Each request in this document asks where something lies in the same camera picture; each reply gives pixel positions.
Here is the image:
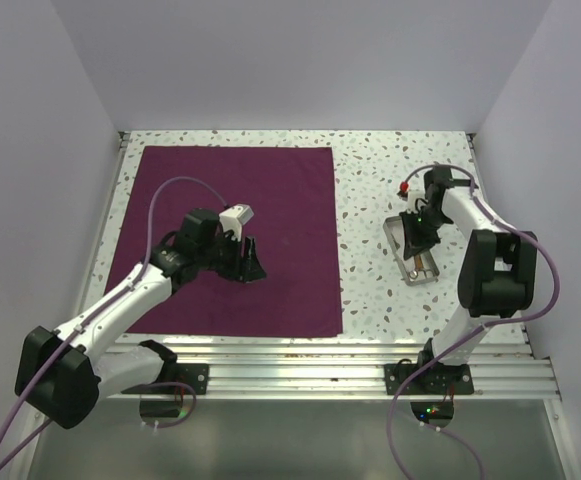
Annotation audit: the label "steel instrument tray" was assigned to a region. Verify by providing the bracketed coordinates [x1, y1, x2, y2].
[382, 215, 440, 287]

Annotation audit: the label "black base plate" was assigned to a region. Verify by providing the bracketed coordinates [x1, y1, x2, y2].
[122, 361, 210, 395]
[384, 350, 475, 396]

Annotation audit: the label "steel forceps scissors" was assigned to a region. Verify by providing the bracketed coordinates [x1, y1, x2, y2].
[409, 269, 435, 282]

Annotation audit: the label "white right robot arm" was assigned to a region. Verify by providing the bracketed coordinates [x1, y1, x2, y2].
[399, 165, 537, 393]

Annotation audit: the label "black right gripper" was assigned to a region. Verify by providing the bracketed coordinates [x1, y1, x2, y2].
[400, 207, 451, 261]

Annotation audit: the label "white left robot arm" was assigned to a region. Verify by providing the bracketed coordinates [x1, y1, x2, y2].
[15, 204, 266, 429]

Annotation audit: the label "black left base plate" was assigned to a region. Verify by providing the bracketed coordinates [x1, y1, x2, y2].
[122, 361, 210, 395]

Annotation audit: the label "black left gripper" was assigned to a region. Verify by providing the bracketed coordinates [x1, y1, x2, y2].
[196, 229, 266, 282]

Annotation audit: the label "aluminium rail frame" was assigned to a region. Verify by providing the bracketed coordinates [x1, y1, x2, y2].
[12, 130, 574, 479]

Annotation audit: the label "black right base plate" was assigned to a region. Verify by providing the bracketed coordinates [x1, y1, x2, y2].
[384, 350, 475, 396]

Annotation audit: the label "purple cloth mat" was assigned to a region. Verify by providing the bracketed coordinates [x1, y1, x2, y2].
[106, 146, 343, 338]

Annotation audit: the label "orange bandage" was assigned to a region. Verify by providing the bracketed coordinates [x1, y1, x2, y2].
[414, 255, 424, 270]

